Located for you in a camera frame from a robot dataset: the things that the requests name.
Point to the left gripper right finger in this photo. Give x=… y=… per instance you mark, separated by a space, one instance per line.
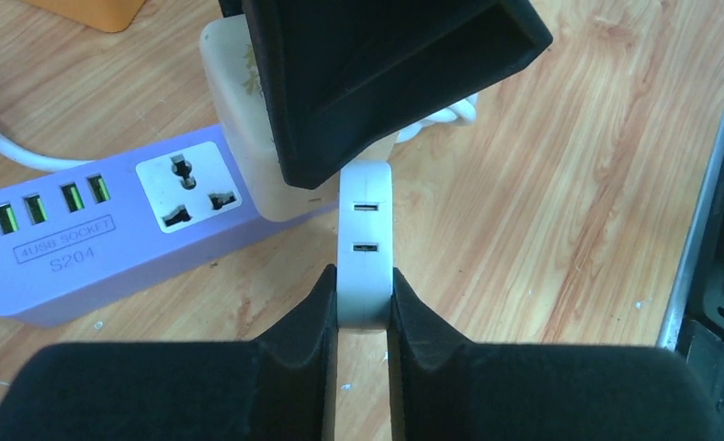
x=444 y=386

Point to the beige dragon cube adapter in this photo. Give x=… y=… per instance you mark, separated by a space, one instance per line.
x=229 y=63

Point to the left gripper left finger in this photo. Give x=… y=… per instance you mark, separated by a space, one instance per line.
x=278 y=386

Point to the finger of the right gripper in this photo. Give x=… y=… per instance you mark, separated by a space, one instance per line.
x=340 y=75

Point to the orange power strip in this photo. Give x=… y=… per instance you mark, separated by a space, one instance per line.
x=109 y=16

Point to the purple USB power strip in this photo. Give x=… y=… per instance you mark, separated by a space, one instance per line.
x=79 y=239

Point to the white USB charger plug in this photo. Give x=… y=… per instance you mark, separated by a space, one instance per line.
x=364 y=284

